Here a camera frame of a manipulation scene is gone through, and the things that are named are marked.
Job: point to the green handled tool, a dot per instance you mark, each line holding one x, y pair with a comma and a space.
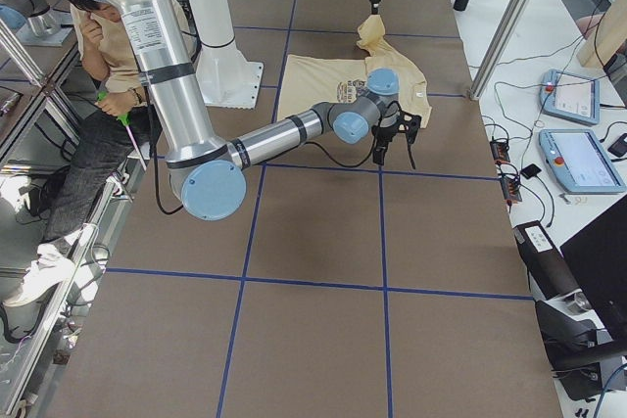
141, 144

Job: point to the upper blue teach pendant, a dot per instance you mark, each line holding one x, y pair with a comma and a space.
570, 96

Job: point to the brown cardboard roll box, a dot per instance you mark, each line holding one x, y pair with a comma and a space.
544, 261

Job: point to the black monitor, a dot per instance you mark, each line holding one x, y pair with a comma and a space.
596, 257

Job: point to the lower blue teach pendant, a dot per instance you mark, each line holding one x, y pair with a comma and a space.
579, 162

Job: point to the blue teach pendant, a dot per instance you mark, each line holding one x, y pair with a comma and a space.
579, 162
570, 96

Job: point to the aluminium frame post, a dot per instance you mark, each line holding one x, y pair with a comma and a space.
512, 14

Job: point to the beige printed t-shirt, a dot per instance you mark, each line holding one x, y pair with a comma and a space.
307, 81

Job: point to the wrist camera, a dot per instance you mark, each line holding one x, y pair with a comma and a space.
409, 125

